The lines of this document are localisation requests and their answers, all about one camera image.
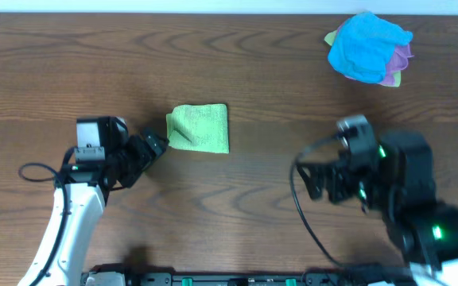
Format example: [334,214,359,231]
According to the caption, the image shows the right black cable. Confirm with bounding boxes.
[289,134,357,271]

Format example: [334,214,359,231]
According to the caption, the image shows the left black cable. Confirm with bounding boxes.
[17,146,79,286]

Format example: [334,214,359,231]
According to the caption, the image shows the blue microfiber cloth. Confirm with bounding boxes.
[327,10,413,84]

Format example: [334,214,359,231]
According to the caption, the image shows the black cable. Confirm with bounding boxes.
[289,134,357,271]
[17,146,79,286]

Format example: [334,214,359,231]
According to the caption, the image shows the purple microfiber cloth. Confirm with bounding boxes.
[335,23,414,87]

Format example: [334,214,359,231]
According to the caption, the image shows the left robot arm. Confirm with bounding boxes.
[19,116,169,285]

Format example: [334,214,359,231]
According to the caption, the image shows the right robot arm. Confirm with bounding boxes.
[289,115,458,285]

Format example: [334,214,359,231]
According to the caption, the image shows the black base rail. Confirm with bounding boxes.
[80,264,416,286]

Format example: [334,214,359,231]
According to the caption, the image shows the green microfiber cloth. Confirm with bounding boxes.
[166,103,230,154]

